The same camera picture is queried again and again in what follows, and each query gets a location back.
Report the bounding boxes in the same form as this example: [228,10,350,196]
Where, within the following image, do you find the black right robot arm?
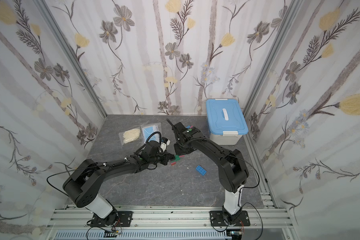
[167,119,260,226]

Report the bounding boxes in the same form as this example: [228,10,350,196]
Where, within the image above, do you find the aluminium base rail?
[42,206,298,240]

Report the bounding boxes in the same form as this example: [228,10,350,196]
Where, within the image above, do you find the blue lego brick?
[196,165,207,176]

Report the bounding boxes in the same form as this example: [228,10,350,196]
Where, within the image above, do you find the green lego brick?
[174,155,181,162]

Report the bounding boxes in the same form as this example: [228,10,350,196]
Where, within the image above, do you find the bagged cream gloves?
[119,128,141,145]

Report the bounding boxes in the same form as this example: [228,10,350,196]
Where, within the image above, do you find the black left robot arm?
[60,132,175,219]

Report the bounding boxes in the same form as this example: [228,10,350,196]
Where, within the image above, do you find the bagged blue face mask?
[141,123,162,143]

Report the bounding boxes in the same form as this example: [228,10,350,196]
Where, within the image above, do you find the blue lid storage box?
[206,99,249,146]

